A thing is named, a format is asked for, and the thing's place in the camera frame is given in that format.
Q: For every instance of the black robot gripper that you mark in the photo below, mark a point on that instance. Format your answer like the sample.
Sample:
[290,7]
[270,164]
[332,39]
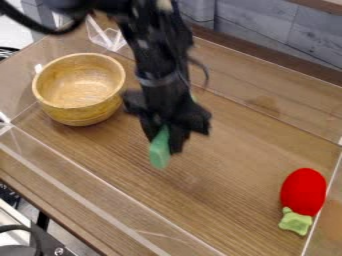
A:
[164,103]

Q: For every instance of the green rectangular stick block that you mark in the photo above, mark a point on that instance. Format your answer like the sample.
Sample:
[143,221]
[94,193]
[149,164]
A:
[160,149]

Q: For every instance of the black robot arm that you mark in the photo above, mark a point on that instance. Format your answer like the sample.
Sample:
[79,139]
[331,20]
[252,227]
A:
[160,39]

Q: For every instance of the light brown wooden bowl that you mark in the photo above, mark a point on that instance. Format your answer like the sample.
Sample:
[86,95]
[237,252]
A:
[78,88]

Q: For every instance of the red plush strawberry toy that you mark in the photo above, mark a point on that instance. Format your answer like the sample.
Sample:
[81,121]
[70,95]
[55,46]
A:
[302,199]

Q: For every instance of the clear acrylic tray enclosure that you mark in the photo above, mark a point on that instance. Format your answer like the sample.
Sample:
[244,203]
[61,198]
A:
[212,204]

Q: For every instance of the black metal table bracket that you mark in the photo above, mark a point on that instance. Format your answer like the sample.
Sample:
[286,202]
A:
[50,245]

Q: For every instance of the grey metal post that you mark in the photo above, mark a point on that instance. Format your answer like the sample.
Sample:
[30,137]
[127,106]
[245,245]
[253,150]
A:
[38,11]

